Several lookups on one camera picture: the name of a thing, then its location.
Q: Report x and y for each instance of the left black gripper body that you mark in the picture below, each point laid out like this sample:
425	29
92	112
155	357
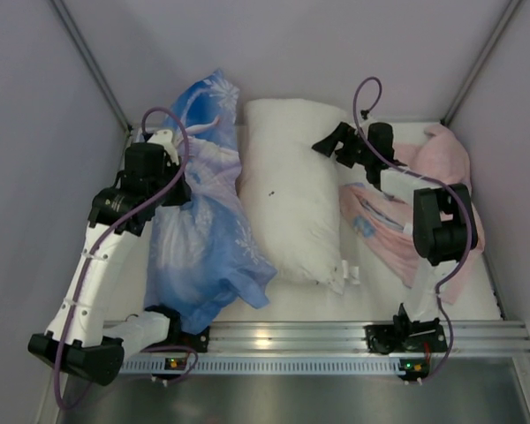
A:
177	191

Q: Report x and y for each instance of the slotted white cable duct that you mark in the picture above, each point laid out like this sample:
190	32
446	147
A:
167	364

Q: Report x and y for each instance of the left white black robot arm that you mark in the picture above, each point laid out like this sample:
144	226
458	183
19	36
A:
76	341

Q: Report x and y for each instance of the blue Frozen print pillowcase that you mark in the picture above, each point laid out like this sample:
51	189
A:
203	255

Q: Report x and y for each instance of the aluminium mounting rail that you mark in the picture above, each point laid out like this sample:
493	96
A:
480	338

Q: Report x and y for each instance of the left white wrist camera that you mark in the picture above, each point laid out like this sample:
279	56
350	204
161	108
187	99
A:
164	138

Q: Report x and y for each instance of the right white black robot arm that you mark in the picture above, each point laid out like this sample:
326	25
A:
443	235

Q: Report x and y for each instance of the pink pillowcase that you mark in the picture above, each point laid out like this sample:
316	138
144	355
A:
385	224

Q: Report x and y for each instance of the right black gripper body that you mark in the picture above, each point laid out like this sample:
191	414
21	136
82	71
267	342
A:
347	144

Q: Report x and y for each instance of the bare white pillow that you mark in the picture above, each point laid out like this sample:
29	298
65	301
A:
290	192

